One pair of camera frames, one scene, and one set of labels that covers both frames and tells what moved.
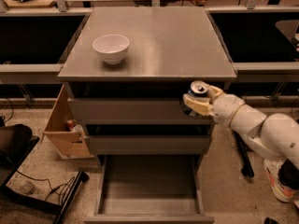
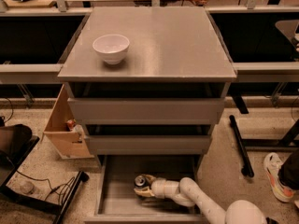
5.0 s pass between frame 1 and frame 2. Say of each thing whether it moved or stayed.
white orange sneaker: stayed
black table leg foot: stayed
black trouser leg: stayed
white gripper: moved
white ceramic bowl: stayed
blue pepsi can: moved
